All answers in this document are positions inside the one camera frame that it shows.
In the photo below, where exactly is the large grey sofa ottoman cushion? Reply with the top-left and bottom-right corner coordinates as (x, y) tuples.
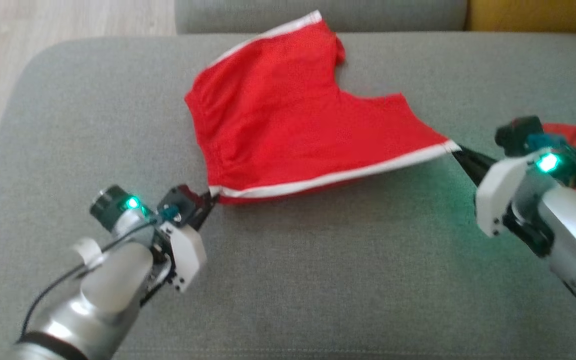
(0, 31), (576, 360)

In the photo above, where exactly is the red mesh shorts white band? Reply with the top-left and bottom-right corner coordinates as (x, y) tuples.
(184, 9), (462, 206)

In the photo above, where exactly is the thin black cable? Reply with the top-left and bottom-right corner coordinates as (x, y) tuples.
(19, 221), (161, 341)

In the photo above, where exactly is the grey sofa back cushion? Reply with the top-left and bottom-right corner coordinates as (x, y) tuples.
(174, 0), (469, 35)

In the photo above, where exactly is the yellow sofa backrest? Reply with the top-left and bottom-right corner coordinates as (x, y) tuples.
(466, 0), (576, 35)

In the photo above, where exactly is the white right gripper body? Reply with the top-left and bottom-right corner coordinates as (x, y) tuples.
(474, 151), (541, 238)

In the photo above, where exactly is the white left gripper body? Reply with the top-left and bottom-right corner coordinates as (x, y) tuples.
(159, 223), (208, 294)

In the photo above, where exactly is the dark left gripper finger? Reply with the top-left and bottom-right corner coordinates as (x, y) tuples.
(190, 191), (219, 232)

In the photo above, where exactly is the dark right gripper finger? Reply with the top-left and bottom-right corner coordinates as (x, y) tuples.
(451, 144), (499, 188)

